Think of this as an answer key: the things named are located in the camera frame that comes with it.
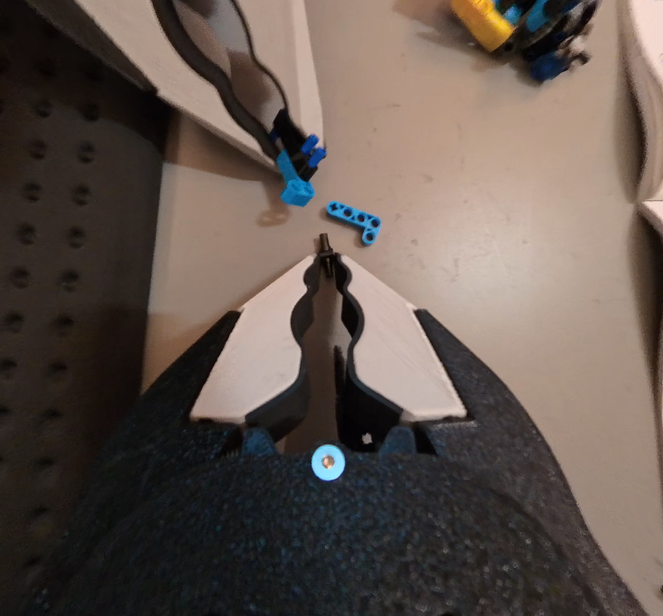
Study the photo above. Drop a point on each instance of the blue L-shaped brick beam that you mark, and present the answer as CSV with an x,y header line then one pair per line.
x,y
355,215

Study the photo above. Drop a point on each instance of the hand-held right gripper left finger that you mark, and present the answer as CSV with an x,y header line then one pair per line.
x,y
248,357

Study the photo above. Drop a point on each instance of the black perforated panel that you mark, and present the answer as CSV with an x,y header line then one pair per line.
x,y
62,264

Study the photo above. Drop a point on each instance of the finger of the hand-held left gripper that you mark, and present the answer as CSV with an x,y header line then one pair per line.
x,y
119,20
290,46

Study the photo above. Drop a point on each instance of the open instruction booklet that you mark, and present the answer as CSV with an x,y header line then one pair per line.
x,y
645,83

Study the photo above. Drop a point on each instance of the small black brick pin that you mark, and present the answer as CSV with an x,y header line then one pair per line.
x,y
325,251

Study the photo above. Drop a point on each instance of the blue yellow toy vehicle assembly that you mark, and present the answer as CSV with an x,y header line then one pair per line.
x,y
518,5

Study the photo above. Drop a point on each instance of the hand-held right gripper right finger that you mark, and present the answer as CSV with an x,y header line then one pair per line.
x,y
399,357

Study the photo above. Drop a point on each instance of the grey desk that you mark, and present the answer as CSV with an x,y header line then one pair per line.
x,y
466,186

